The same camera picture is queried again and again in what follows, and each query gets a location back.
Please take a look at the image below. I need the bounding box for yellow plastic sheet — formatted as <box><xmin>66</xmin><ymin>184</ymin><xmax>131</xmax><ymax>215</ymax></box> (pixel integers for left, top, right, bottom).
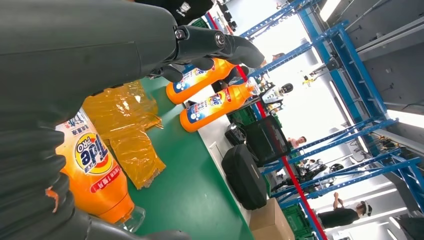
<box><xmin>82</xmin><ymin>80</ymin><xmax>167</xmax><ymax>190</ymax></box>

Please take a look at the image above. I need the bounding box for blue metal frame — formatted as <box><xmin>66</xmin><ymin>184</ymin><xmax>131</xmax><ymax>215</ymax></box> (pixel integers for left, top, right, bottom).
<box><xmin>238</xmin><ymin>0</ymin><xmax>424</xmax><ymax>240</ymax></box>

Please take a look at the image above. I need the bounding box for background person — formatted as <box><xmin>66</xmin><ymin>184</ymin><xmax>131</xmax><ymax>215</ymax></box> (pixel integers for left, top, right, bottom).
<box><xmin>287</xmin><ymin>135</ymin><xmax>308</xmax><ymax>150</ymax></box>
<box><xmin>317</xmin><ymin>192</ymin><xmax>374</xmax><ymax>229</ymax></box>

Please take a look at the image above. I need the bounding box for brown cardboard box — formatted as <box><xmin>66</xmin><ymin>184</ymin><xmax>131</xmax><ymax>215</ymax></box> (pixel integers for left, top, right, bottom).
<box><xmin>249</xmin><ymin>198</ymin><xmax>296</xmax><ymax>240</ymax></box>

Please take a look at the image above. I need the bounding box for tablet in blue case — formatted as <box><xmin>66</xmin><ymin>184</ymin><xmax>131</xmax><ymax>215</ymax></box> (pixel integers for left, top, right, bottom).
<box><xmin>243</xmin><ymin>115</ymin><xmax>292</xmax><ymax>168</ymax></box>

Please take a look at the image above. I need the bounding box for green plastic crate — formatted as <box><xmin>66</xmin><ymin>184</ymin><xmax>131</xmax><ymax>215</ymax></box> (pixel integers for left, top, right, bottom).
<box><xmin>228</xmin><ymin>107</ymin><xmax>258</xmax><ymax>127</ymax></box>
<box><xmin>283</xmin><ymin>204</ymin><xmax>319</xmax><ymax>240</ymax></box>

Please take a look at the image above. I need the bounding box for orange detergent bottle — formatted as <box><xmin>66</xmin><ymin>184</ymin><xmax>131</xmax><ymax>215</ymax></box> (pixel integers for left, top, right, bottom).
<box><xmin>55</xmin><ymin>107</ymin><xmax>147</xmax><ymax>233</ymax></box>
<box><xmin>166</xmin><ymin>57</ymin><xmax>238</xmax><ymax>105</ymax></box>
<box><xmin>179</xmin><ymin>77</ymin><xmax>261</xmax><ymax>133</ymax></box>

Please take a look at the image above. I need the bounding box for white humanoid robot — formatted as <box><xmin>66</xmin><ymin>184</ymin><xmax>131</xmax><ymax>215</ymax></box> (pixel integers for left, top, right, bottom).
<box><xmin>259</xmin><ymin>82</ymin><xmax>295</xmax><ymax>114</ymax></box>

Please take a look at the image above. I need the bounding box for white table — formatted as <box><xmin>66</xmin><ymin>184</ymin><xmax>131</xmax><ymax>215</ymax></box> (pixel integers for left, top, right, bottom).
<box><xmin>183</xmin><ymin>84</ymin><xmax>266</xmax><ymax>226</ymax></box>

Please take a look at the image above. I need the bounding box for red horizontal bar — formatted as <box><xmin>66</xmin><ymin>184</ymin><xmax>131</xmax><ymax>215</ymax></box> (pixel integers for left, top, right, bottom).
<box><xmin>205</xmin><ymin>11</ymin><xmax>329</xmax><ymax>240</ymax></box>

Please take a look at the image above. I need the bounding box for black carrying case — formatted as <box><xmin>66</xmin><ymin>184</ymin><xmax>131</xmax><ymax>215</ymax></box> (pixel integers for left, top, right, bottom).
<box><xmin>221</xmin><ymin>144</ymin><xmax>268</xmax><ymax>211</ymax></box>

